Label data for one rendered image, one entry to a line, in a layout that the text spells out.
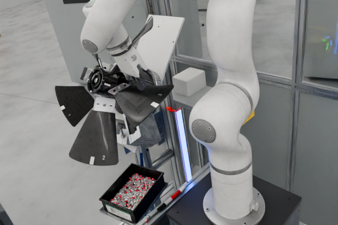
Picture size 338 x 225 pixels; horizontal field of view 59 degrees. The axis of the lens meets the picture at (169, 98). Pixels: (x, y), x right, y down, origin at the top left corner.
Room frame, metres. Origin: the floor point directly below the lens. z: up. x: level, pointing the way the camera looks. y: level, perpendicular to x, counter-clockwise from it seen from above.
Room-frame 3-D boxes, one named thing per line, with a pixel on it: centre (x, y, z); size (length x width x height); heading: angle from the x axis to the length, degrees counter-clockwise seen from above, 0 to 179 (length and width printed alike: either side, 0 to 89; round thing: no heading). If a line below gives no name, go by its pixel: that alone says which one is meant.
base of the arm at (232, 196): (0.65, -0.14, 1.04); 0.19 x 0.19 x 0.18
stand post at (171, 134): (1.46, 0.02, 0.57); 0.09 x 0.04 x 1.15; 39
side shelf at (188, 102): (1.58, -0.16, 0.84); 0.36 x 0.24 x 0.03; 39
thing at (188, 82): (1.66, -0.13, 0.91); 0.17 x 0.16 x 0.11; 129
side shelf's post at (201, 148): (1.58, -0.16, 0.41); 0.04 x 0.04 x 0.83; 39
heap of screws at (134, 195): (0.88, 0.21, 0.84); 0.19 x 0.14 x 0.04; 145
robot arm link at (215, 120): (0.63, -0.12, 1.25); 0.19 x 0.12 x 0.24; 140
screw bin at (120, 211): (0.89, 0.20, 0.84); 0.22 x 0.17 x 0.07; 145
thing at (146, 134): (1.13, 0.14, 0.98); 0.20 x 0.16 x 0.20; 129
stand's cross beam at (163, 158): (1.39, 0.11, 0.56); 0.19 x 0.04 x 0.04; 129
